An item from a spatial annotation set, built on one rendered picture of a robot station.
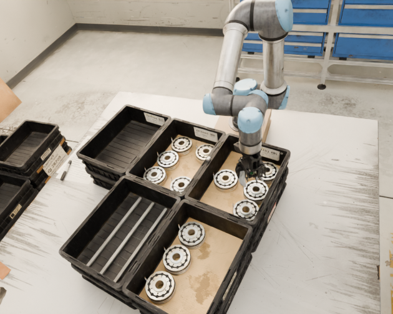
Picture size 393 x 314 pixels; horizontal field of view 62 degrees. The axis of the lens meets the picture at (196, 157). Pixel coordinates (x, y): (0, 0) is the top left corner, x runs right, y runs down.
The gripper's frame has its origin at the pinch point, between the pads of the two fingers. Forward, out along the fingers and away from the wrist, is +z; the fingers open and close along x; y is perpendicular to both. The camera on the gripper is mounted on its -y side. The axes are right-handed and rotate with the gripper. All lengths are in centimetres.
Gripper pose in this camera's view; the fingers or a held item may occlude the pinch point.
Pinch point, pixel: (248, 179)
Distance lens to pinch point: 130.6
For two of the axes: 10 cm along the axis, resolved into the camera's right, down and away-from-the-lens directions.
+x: 9.4, -3.1, 1.1
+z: 1.3, 6.7, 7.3
